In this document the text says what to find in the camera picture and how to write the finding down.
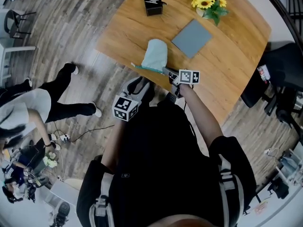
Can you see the person's right forearm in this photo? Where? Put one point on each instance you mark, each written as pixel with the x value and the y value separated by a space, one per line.
pixel 198 117

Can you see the black office chair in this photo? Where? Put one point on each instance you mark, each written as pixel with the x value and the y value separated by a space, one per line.
pixel 284 65

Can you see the grey notebook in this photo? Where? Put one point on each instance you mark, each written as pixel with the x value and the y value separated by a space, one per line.
pixel 191 38

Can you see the dark metal chair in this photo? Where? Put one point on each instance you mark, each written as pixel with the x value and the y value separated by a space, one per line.
pixel 9 22

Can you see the white flower bouquet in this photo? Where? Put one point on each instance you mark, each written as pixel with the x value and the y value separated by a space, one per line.
pixel 50 161

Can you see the white power strip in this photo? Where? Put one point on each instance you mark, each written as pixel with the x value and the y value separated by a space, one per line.
pixel 64 138
pixel 267 151

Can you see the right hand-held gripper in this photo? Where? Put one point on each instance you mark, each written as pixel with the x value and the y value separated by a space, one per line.
pixel 188 77

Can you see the person's black clothed body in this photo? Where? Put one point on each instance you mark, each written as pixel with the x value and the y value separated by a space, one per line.
pixel 161 162

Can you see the white side table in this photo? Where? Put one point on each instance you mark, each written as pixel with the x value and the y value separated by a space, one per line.
pixel 14 48

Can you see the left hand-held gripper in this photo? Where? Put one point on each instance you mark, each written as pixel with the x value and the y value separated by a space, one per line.
pixel 124 107

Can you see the white desk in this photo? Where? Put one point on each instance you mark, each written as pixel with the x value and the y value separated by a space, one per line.
pixel 61 193

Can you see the red white packet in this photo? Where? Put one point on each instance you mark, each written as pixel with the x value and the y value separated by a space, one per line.
pixel 263 73

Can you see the person's left forearm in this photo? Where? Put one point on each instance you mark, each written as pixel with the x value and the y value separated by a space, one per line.
pixel 113 145

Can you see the person's black shoe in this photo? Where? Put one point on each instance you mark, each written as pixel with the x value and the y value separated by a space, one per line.
pixel 170 97

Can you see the sunflower bouquet in vase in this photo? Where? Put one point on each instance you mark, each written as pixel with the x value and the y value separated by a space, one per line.
pixel 208 3

